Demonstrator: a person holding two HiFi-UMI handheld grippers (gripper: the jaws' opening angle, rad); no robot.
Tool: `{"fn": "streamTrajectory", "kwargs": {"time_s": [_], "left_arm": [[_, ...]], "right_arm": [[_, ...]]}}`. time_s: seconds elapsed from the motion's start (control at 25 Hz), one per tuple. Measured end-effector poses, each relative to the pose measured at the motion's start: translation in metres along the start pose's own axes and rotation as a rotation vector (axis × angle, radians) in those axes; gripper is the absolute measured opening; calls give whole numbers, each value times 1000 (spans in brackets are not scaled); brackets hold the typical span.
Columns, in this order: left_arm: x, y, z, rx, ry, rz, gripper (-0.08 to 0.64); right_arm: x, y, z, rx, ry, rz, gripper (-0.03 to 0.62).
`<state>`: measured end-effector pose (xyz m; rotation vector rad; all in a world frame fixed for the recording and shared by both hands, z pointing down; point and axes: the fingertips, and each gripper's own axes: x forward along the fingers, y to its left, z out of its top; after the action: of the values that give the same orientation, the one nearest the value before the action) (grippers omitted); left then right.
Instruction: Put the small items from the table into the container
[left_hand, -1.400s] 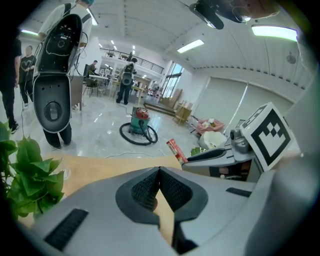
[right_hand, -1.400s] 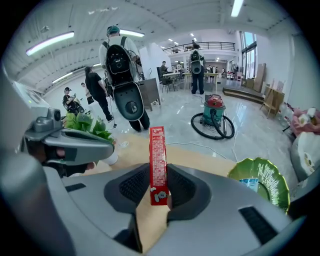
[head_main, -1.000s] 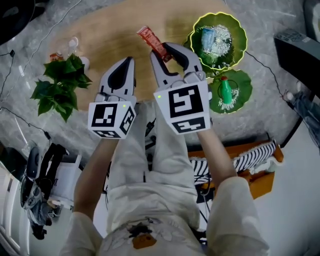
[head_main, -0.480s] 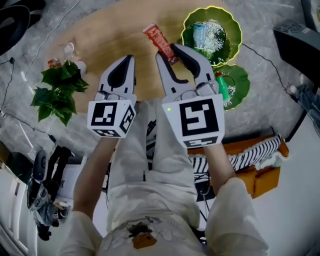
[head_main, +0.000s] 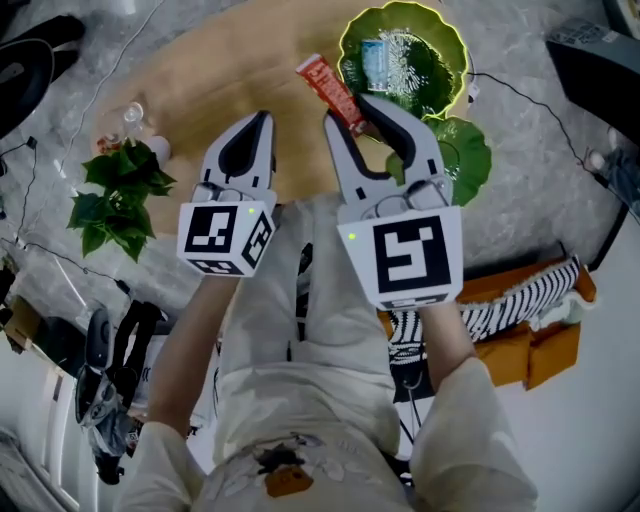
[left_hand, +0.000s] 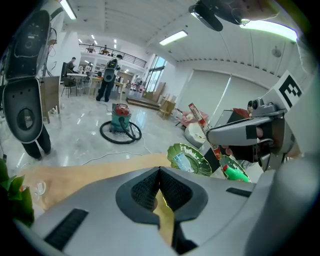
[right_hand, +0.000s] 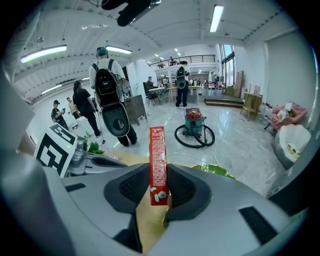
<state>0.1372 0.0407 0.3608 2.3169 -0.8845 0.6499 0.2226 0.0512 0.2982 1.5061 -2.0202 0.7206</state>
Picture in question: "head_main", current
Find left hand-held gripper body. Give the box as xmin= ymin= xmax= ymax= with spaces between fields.
xmin=177 ymin=171 xmax=278 ymax=278

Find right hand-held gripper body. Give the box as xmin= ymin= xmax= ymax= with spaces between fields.
xmin=336 ymin=172 xmax=464 ymax=312

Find long red packet item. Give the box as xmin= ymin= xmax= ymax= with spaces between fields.
xmin=295 ymin=54 xmax=372 ymax=137

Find small clear glass item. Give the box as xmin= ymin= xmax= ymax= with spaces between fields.
xmin=123 ymin=101 xmax=147 ymax=137

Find small light blue packet item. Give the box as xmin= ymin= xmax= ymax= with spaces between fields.
xmin=360 ymin=39 xmax=390 ymax=94

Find large green leaf-shaped container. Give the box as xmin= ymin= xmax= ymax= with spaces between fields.
xmin=336 ymin=0 xmax=472 ymax=122

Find person's left forearm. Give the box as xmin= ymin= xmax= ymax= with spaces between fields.
xmin=146 ymin=273 xmax=237 ymax=432

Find person's right forearm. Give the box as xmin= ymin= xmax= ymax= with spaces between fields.
xmin=421 ymin=301 xmax=480 ymax=401

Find small green leaf-shaped dish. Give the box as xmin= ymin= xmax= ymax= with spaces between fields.
xmin=384 ymin=115 xmax=494 ymax=209

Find white cup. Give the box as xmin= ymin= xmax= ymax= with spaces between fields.
xmin=146 ymin=135 xmax=172 ymax=162

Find round wooden table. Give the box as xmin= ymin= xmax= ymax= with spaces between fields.
xmin=93 ymin=0 xmax=482 ymax=242

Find green leafy plant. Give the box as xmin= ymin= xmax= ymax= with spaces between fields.
xmin=66 ymin=138 xmax=177 ymax=264

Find zebra striped cloth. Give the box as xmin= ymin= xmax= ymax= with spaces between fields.
xmin=386 ymin=254 xmax=584 ymax=362

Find person's white trousers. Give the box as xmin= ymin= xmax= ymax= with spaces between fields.
xmin=213 ymin=192 xmax=403 ymax=454

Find black and grey bag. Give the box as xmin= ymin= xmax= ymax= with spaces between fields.
xmin=73 ymin=298 xmax=169 ymax=487

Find dark grey box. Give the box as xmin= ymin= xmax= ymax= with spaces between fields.
xmin=544 ymin=18 xmax=640 ymax=137

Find person's white shirt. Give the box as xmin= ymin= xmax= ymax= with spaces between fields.
xmin=113 ymin=357 xmax=542 ymax=512

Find brown cardboard box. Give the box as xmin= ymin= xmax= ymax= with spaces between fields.
xmin=3 ymin=294 xmax=42 ymax=355

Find black office chair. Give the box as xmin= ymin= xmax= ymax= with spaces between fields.
xmin=0 ymin=13 xmax=87 ymax=142

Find orange tag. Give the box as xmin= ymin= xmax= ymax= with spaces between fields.
xmin=264 ymin=465 xmax=315 ymax=499

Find thin black cable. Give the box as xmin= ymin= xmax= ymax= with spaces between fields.
xmin=466 ymin=71 xmax=609 ymax=177
xmin=0 ymin=135 xmax=132 ymax=296

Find thin white cable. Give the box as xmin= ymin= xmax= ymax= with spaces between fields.
xmin=17 ymin=0 xmax=167 ymax=239

